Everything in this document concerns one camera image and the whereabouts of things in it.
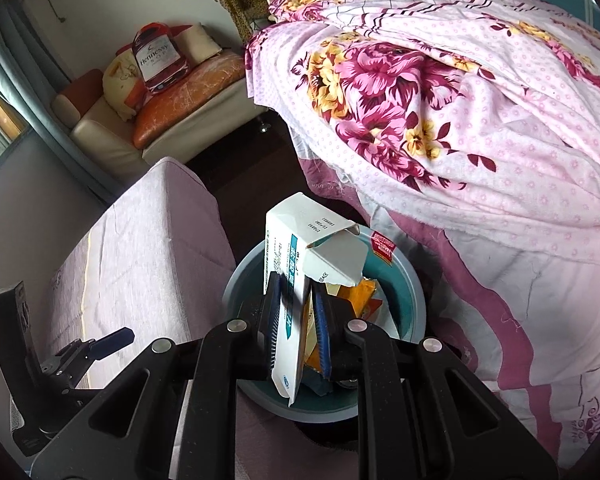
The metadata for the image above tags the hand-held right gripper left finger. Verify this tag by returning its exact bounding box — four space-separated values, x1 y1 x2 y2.
30 270 283 480

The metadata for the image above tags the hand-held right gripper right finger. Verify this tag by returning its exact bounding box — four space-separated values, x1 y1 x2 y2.
310 287 558 480

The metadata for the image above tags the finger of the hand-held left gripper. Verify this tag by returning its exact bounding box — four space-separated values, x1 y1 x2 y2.
55 327 133 376

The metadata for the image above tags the orange snack packet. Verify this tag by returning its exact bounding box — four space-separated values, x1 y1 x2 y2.
300 277 386 376

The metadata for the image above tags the white cardboard box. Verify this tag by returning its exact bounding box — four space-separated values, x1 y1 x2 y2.
264 192 363 408

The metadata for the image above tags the teal plastic bin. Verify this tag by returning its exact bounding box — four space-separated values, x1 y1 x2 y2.
222 235 426 423

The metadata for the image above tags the lilac bed mattress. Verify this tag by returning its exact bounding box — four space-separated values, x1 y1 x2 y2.
45 156 238 391

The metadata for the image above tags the grey headboard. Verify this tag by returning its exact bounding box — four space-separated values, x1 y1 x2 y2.
0 130 121 311

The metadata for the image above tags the cream leather sofa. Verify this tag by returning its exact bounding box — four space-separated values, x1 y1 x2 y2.
50 22 261 176

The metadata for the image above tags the orange seat cushion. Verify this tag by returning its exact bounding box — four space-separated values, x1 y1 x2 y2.
132 52 246 150

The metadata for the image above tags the pink floral bed sheet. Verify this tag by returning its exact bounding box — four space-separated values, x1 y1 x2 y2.
245 0 600 271

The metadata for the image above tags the yellow cartoon pillow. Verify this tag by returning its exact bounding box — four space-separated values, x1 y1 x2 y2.
102 52 148 121

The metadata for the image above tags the beige pillow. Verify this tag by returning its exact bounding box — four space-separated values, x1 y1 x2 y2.
175 22 223 66

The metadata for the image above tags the teal curtain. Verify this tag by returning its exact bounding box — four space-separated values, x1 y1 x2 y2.
0 5 81 146

